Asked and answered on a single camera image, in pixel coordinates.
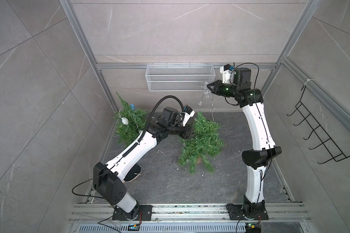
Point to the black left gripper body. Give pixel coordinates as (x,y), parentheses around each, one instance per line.
(176,129)

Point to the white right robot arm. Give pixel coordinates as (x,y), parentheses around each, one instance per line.
(258,159)

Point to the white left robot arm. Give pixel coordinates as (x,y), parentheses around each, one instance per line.
(109,178)

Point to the small green christmas tree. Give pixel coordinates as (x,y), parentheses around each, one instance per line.
(205,144)
(137,122)

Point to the clear bulb string light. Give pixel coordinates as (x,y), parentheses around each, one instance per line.
(207,97)

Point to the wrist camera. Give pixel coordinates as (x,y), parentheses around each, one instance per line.
(187,113)
(227,73)

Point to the metal base rail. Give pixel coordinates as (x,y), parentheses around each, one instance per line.
(189,212)

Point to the white cloud light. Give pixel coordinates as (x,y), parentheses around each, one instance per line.
(125,121)

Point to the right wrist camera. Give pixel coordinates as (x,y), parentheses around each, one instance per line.
(227,73)

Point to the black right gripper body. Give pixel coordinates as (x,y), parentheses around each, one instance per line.
(226,91)

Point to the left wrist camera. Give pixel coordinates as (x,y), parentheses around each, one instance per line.
(187,113)

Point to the black wire hook rack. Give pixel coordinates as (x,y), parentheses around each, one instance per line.
(334,152)

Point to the white wire mesh basket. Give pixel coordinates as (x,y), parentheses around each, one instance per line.
(179,77)

